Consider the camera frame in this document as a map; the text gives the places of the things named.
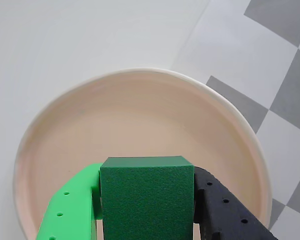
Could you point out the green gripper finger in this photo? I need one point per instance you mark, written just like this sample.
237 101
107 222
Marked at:
70 207

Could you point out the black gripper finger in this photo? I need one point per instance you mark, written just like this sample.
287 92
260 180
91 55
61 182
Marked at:
227 215

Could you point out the dark green dice cube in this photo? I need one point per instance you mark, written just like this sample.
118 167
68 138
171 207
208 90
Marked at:
147 200

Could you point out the pink round plate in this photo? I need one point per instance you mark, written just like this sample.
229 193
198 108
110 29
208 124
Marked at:
140 120

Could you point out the grey checkerboard mat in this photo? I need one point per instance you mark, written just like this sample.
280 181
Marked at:
277 75

